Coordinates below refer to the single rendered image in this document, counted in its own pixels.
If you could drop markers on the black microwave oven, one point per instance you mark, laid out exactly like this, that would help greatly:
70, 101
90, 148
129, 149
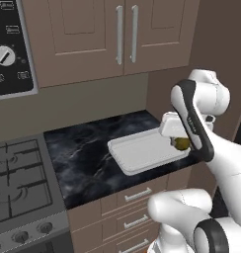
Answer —
10, 26

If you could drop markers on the brown narrow cupboard door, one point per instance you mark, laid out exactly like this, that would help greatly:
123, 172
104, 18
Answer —
165, 29

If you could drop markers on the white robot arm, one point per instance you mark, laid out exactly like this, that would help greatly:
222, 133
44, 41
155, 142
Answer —
231, 164

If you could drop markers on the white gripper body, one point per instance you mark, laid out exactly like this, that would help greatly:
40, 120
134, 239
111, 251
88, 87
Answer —
172, 126

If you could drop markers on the brown drawer front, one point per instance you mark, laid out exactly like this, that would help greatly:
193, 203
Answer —
125, 217
158, 187
125, 242

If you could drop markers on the brown green kiwi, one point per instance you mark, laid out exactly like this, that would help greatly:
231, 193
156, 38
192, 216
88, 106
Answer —
182, 144

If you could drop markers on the brown wide cupboard door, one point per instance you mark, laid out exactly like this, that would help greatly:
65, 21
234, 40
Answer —
76, 33

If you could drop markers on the grey gas hob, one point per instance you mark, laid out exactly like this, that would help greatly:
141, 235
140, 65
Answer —
23, 184

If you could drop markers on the white tupperware container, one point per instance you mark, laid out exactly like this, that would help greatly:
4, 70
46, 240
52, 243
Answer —
142, 154

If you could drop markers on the white microwave knob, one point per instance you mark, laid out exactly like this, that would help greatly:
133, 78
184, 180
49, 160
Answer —
4, 56

